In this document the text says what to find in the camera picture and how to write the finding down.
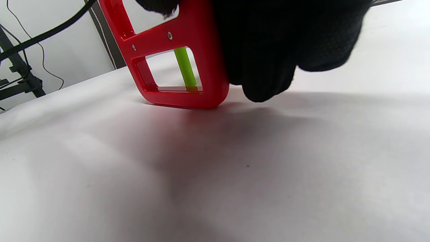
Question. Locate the dark vertical post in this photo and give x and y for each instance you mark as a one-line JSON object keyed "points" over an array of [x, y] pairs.
{"points": [[109, 43]]}

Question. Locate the black tripod stand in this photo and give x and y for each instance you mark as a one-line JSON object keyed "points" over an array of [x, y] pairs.
{"points": [[27, 80]]}

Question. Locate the green peg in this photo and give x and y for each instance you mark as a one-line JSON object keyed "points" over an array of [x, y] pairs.
{"points": [[185, 67]]}

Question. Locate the rainbow hammer bench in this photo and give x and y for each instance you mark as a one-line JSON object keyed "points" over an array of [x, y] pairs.
{"points": [[189, 33]]}

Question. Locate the person's right hand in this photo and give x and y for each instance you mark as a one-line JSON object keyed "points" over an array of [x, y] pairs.
{"points": [[278, 40]]}

